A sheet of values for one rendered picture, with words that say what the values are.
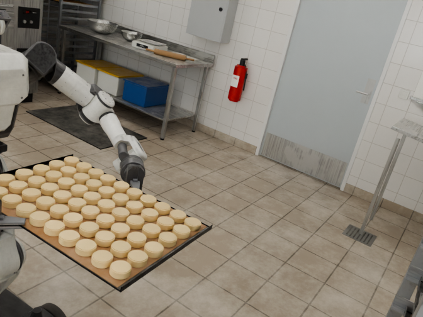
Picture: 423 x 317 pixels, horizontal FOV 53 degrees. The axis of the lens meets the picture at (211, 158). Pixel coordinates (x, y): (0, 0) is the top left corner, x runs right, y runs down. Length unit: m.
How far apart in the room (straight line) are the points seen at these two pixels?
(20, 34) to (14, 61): 3.68
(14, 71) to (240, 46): 3.77
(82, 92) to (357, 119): 3.38
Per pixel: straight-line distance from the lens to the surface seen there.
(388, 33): 4.51
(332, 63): 4.63
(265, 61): 4.88
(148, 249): 1.10
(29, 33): 5.26
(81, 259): 1.08
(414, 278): 1.15
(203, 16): 5.06
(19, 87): 1.54
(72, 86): 1.68
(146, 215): 1.24
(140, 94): 5.09
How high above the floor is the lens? 1.65
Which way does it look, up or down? 21 degrees down
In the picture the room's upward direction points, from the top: 13 degrees clockwise
